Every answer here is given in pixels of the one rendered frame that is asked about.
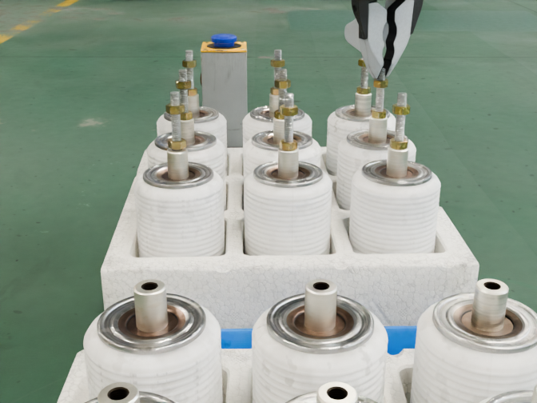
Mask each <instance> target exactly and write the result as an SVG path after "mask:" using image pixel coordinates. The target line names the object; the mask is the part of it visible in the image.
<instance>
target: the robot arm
mask: <svg viewBox="0 0 537 403"><path fill-rule="evenodd" d="M423 1H424V0H386V2H385V7H384V8H383V7H382V6H381V5H380V4H379V3H378V2H377V0H352V10H353V13H354V15H355V19H354V20H353V21H352V22H350V23H349V24H347V25H346V27H345V29H344V36H345V38H346V40H347V42H348V43H350V44H351V45H352V46H354V47H355V48H356V49H358V51H360V52H361V53H362V56H363V59H364V63H365V65H366V67H367V69H368V72H369V73H370V74H371V76H372V78H378V77H379V76H380V72H381V70H382V69H383V68H385V70H386V72H385V77H388V76H389V75H390V73H391V72H392V70H393V69H394V67H395V65H396V63H397V62H398V61H399V59H400V56H401V55H402V53H403V52H404V49H405V47H406V45H407V44H408V40H409V38H410V35H412V34H413V31H414V29H415V27H416V23H417V20H418V17H419V16H420V11H421V9H422V5H423ZM384 47H385V48H386V53H385V56H384V59H383V49H384Z"/></svg>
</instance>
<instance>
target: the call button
mask: <svg viewBox="0 0 537 403"><path fill-rule="evenodd" d="M236 41H237V36H236V35H233V34H215V35H213V36H212V37H211V42H213V43H214V46H216V47H231V46H234V42H236Z"/></svg>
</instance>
